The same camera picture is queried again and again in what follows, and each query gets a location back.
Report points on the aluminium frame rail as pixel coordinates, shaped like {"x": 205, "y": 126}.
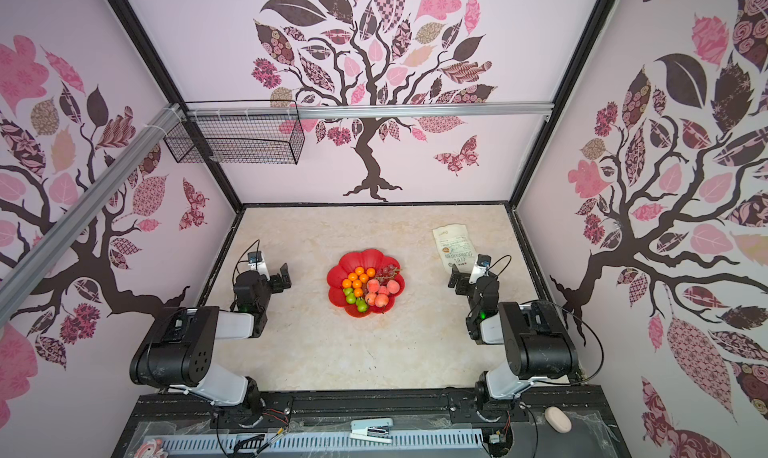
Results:
{"x": 24, "y": 277}

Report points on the white slotted cable duct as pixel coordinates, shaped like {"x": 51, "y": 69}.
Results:
{"x": 305, "y": 444}

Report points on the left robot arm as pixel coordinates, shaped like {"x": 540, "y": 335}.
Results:
{"x": 177, "y": 353}

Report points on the red flower fruit bowl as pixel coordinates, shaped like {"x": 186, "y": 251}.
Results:
{"x": 369, "y": 258}

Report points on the black wire basket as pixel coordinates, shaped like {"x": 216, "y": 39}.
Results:
{"x": 238, "y": 132}

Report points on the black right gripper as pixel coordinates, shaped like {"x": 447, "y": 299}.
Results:
{"x": 463, "y": 289}

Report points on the purple fake grape bunch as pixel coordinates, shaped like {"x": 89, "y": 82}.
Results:
{"x": 387, "y": 272}

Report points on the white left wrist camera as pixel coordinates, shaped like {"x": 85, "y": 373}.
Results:
{"x": 257, "y": 263}

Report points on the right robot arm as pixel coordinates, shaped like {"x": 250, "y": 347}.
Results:
{"x": 537, "y": 346}

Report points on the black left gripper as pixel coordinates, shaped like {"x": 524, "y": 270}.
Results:
{"x": 277, "y": 284}

